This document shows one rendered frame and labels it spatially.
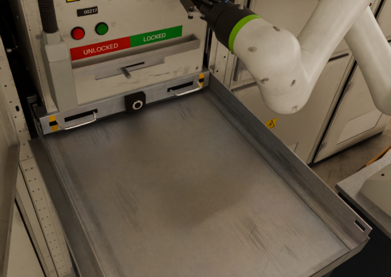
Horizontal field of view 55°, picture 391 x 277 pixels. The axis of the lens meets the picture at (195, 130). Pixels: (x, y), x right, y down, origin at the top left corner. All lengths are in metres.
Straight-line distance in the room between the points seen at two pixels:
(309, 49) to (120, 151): 0.56
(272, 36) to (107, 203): 0.54
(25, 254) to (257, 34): 1.11
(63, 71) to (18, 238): 0.70
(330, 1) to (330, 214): 0.51
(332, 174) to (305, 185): 1.31
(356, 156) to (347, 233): 1.55
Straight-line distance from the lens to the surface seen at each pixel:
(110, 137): 1.11
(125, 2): 1.00
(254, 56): 0.73
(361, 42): 1.22
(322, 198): 1.02
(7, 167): 1.09
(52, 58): 0.88
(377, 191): 1.21
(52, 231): 1.49
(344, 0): 0.95
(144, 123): 1.14
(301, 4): 1.37
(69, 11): 0.96
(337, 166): 2.41
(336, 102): 2.01
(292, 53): 0.74
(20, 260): 1.53
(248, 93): 1.43
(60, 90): 0.92
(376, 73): 1.24
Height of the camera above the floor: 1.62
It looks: 43 degrees down
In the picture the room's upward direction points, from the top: 7 degrees clockwise
